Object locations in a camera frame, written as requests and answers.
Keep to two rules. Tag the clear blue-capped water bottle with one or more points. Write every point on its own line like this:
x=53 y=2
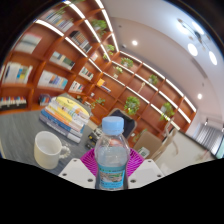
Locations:
x=112 y=160

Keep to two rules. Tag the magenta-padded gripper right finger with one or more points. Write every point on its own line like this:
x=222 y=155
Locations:
x=146 y=171

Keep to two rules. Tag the wooden shelf unit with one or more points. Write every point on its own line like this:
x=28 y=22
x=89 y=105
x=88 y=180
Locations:
x=100 y=73

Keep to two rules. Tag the grey curtain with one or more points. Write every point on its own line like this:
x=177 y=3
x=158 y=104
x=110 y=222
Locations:
x=208 y=138

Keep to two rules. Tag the wooden artist mannequin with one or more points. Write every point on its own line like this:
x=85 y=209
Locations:
x=168 y=140

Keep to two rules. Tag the dark book stack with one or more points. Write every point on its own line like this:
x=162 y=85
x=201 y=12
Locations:
x=93 y=138

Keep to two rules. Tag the colourful book stack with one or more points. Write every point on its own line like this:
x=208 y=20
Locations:
x=65 y=115

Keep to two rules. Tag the dark office chair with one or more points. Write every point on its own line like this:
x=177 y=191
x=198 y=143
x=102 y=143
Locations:
x=128 y=125

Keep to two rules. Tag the white ceramic mug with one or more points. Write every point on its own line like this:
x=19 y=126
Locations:
x=46 y=151

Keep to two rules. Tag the ceiling chandelier lamp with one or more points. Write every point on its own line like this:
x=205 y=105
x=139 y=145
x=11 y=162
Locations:
x=192 y=49

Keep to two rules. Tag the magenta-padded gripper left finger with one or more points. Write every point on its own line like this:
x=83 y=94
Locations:
x=75 y=171

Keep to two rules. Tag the tan chair backrest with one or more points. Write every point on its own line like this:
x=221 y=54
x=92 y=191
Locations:
x=148 y=141

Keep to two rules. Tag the round recessed ceiling light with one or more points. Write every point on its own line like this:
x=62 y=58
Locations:
x=134 y=42
x=199 y=96

